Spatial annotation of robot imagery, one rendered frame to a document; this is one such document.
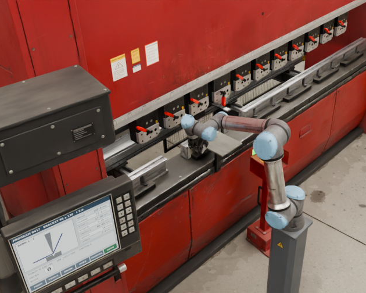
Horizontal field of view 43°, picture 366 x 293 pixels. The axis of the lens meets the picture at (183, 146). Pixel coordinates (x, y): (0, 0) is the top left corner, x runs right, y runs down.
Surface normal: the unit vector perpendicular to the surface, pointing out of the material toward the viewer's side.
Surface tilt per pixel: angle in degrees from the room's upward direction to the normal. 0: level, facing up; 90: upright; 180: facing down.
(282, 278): 90
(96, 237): 90
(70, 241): 90
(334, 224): 0
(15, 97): 0
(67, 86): 0
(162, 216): 90
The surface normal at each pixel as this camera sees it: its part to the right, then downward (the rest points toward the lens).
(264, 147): -0.63, 0.36
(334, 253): -0.05, -0.82
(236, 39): 0.70, 0.38
